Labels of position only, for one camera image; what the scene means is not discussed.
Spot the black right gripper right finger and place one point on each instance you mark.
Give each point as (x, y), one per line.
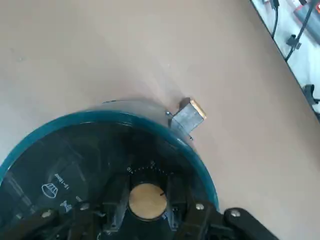
(212, 225)

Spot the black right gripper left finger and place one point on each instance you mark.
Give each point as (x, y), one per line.
(50, 225)

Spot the round wooden knob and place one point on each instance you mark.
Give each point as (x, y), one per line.
(147, 201)

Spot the green air fryer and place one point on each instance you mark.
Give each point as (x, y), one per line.
(75, 150)

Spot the grey cylinder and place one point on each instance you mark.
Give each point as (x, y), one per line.
(310, 22)

